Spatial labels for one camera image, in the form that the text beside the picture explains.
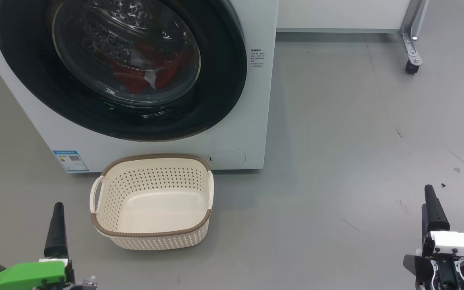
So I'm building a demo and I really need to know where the grey washing machine door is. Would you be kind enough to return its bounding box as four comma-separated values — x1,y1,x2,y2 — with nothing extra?
0,0,248,142

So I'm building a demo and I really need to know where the blue energy label sticker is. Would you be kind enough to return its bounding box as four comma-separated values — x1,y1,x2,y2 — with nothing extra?
53,150,89,173

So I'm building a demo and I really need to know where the grey metal panel leg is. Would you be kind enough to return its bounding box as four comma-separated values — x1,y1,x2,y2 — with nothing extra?
397,0,431,67

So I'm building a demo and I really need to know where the cream perforated laundry basket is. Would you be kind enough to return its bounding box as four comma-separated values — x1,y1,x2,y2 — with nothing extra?
90,153,215,251

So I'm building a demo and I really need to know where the white partition panel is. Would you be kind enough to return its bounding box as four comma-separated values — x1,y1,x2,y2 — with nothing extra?
276,0,414,33

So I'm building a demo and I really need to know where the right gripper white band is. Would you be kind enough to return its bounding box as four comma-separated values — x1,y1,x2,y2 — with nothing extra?
403,184,464,290

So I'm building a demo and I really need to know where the white front-load washing machine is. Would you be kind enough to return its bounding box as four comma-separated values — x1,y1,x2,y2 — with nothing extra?
0,0,280,174

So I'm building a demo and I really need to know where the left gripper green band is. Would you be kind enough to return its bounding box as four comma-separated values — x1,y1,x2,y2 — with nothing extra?
0,202,97,290

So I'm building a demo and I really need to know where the red and white garment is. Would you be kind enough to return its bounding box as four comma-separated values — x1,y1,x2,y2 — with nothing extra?
109,40,190,95

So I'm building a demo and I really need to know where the round drain filter cover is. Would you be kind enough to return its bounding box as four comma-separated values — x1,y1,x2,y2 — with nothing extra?
208,149,247,168

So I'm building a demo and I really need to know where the stainless steel washing machine drum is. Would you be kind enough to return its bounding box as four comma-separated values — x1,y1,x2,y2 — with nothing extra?
53,0,201,106

